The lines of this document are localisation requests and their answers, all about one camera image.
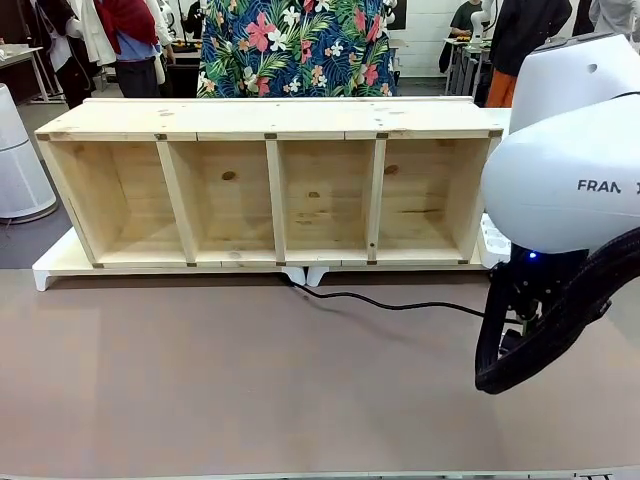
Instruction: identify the white cylindrical air purifier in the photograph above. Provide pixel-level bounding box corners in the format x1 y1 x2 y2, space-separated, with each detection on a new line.
0 82 58 221

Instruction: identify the person in red shawl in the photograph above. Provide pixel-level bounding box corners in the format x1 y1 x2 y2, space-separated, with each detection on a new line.
93 0 164 99

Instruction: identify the white three-socket power strip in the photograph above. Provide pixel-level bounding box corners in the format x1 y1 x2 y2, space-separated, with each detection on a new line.
477 213 514 269

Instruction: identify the black power cable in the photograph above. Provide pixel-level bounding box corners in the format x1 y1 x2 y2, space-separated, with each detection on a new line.
285 278 489 319

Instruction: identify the person in floral shirt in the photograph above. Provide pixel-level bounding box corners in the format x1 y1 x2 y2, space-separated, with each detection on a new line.
196 0 402 99

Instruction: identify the person in green shirt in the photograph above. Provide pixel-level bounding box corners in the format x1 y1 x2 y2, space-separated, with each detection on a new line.
438 0 485 76

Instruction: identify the person in white coat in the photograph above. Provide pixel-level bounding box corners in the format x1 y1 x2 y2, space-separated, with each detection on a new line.
42 0 119 110

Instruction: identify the grey background work table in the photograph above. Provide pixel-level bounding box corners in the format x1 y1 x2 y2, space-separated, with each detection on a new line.
443 35 496 97

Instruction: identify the black corrugated cable conduit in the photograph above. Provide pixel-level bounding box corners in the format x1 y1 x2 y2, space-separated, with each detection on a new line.
473 227 640 396

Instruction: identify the person in grey top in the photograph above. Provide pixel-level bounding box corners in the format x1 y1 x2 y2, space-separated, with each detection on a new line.
585 0 640 37

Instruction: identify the white table top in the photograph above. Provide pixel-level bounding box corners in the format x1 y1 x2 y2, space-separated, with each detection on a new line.
485 106 513 136

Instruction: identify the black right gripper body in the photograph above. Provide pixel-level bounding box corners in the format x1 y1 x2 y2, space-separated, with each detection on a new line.
503 248 590 322

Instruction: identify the person in orange trousers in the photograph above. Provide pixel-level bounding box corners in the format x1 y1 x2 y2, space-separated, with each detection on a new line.
485 0 574 109

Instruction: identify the white riser stand wooden top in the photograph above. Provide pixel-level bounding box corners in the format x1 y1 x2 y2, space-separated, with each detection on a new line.
32 222 305 293

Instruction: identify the light wooden four-compartment shelf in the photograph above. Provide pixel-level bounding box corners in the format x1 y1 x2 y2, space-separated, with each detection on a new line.
34 97 504 269

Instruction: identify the grey side table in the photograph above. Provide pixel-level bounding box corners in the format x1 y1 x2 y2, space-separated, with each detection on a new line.
0 43 52 105

